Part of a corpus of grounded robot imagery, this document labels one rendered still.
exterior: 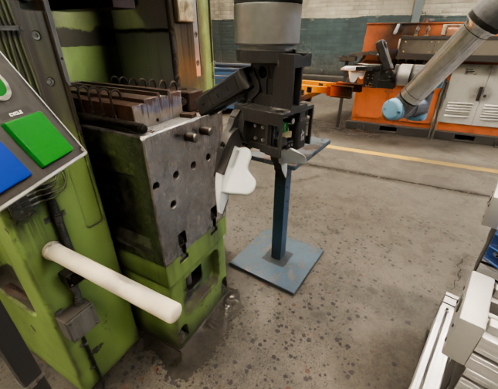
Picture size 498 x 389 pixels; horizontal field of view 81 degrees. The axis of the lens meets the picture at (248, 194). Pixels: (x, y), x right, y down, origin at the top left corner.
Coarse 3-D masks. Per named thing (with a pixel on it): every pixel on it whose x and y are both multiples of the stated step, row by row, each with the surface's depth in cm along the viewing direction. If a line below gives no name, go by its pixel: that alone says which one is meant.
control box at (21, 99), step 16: (0, 64) 45; (16, 80) 46; (0, 96) 42; (16, 96) 45; (32, 96) 48; (0, 112) 41; (16, 112) 44; (32, 112) 46; (48, 112) 49; (0, 128) 40; (64, 128) 51; (16, 144) 42; (80, 144) 53; (32, 160) 43; (64, 160) 48; (32, 176) 42; (48, 176) 44; (16, 192) 39; (0, 208) 36
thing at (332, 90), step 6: (306, 84) 122; (336, 84) 115; (306, 90) 120; (312, 90) 118; (318, 90) 117; (324, 90) 116; (330, 90) 115; (336, 90) 114; (342, 90) 113; (348, 90) 111; (330, 96) 115; (336, 96) 114; (342, 96) 113; (348, 96) 112
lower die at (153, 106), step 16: (80, 80) 106; (80, 96) 89; (96, 96) 89; (112, 96) 86; (128, 96) 84; (144, 96) 84; (176, 96) 91; (96, 112) 86; (112, 112) 82; (128, 112) 79; (144, 112) 82; (160, 112) 87; (176, 112) 93
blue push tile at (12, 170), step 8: (0, 144) 39; (0, 152) 38; (8, 152) 39; (0, 160) 38; (8, 160) 39; (16, 160) 40; (0, 168) 37; (8, 168) 38; (16, 168) 39; (24, 168) 40; (0, 176) 37; (8, 176) 38; (16, 176) 39; (24, 176) 40; (0, 184) 37; (8, 184) 37; (0, 192) 36
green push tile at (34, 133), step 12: (12, 120) 42; (24, 120) 43; (36, 120) 45; (48, 120) 47; (12, 132) 41; (24, 132) 43; (36, 132) 45; (48, 132) 46; (24, 144) 42; (36, 144) 44; (48, 144) 45; (60, 144) 48; (36, 156) 43; (48, 156) 45; (60, 156) 47
